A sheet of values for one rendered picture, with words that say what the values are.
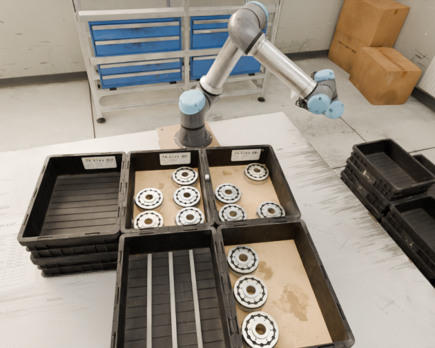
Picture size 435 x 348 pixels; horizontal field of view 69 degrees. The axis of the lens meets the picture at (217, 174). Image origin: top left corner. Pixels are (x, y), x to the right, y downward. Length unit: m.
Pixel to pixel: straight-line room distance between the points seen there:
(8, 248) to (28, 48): 2.71
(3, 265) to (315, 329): 1.07
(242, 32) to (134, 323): 0.99
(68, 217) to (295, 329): 0.84
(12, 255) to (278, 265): 0.95
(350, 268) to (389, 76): 2.76
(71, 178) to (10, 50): 2.62
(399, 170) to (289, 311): 1.43
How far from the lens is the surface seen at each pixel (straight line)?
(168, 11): 2.83
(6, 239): 1.46
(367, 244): 1.45
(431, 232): 2.14
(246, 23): 1.22
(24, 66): 3.93
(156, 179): 1.32
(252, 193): 1.28
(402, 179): 2.20
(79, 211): 1.27
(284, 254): 1.13
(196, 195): 1.21
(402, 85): 3.97
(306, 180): 1.59
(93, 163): 1.35
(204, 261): 1.07
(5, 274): 1.36
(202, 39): 3.00
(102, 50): 2.89
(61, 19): 3.71
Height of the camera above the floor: 1.76
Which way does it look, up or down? 44 degrees down
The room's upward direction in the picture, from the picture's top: 5 degrees clockwise
